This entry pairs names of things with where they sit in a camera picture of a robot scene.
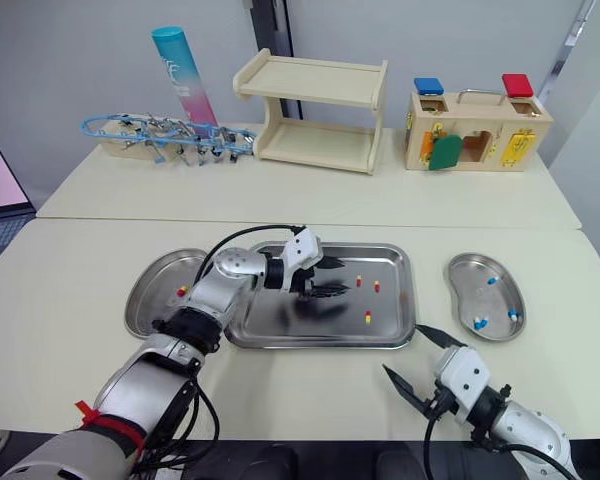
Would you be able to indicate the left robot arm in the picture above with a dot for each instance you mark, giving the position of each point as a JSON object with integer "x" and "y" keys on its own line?
{"x": 140, "y": 395}

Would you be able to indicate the robot body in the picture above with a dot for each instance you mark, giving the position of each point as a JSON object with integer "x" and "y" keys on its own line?
{"x": 330, "y": 462}

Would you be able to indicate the blue clip hanger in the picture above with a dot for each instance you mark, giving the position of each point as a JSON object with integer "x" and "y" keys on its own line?
{"x": 145, "y": 131}

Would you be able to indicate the wooden two-tier shelf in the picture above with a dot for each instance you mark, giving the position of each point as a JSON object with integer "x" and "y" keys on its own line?
{"x": 320, "y": 145}

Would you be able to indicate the stainless steel kidney dish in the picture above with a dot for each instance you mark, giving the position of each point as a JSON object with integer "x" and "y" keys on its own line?
{"x": 480, "y": 295}
{"x": 152, "y": 295}

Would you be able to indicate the stainless steel tray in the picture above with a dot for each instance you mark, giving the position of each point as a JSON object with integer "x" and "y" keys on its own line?
{"x": 290, "y": 320}

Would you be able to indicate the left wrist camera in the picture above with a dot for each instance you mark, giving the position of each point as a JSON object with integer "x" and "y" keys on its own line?
{"x": 302, "y": 252}

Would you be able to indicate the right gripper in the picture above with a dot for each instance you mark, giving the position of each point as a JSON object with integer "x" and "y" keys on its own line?
{"x": 441, "y": 401}

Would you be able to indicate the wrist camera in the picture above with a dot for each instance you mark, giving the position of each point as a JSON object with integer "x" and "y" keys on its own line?
{"x": 464, "y": 372}
{"x": 302, "y": 252}

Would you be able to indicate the wooden latch puzzle box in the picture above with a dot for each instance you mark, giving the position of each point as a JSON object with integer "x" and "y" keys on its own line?
{"x": 480, "y": 125}

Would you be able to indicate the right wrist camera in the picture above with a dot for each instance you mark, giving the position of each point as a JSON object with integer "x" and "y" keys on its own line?
{"x": 464, "y": 372}

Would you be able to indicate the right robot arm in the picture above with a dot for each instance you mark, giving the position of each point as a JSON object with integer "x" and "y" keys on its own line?
{"x": 525, "y": 430}

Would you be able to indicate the teal and pink patterned tube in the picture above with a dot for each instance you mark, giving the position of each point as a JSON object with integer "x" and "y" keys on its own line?
{"x": 185, "y": 75}

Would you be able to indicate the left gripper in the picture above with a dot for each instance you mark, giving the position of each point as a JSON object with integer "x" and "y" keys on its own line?
{"x": 301, "y": 284}

